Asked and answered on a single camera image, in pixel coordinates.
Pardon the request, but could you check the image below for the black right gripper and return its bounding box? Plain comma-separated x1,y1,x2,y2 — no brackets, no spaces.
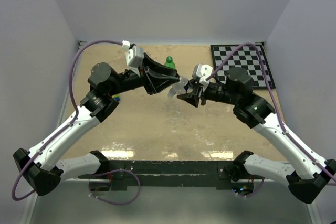
177,78,238,108

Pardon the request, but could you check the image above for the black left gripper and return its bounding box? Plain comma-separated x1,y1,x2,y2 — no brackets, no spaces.
110,54,181,97

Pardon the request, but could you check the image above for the clear Pepsi bottle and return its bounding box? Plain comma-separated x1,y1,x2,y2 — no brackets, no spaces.
167,76,190,99

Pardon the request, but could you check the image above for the green plastic bottle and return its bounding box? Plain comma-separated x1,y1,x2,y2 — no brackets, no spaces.
164,61,176,69

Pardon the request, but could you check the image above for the green bottle cap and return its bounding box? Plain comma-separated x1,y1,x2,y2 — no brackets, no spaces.
166,56,173,62

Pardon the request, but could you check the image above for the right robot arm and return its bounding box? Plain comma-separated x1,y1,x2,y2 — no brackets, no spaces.
177,67,335,204

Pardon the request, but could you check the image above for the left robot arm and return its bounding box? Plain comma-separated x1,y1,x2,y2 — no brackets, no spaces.
13,55,180,196

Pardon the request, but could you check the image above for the colourful toy car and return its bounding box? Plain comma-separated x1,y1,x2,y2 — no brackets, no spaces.
112,94,120,101

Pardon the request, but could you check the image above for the black white chessboard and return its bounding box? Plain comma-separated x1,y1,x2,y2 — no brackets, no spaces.
211,43,276,90

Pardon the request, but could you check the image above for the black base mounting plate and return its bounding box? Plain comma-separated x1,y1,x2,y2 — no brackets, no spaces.
78,159,266,191

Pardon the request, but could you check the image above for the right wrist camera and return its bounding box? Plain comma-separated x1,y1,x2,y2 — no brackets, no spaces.
192,63,213,87

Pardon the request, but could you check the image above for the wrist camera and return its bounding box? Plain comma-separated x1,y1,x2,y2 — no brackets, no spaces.
122,40,144,76
192,63,213,87

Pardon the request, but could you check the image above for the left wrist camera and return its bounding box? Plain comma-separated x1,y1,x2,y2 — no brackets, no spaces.
122,40,144,76

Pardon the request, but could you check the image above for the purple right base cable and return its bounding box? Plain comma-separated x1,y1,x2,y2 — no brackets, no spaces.
235,176,265,198

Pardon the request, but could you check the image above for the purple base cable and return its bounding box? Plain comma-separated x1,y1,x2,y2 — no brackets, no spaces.
235,176,265,198
88,168,142,205

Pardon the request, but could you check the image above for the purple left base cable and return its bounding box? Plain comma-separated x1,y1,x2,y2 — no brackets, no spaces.
88,168,142,205

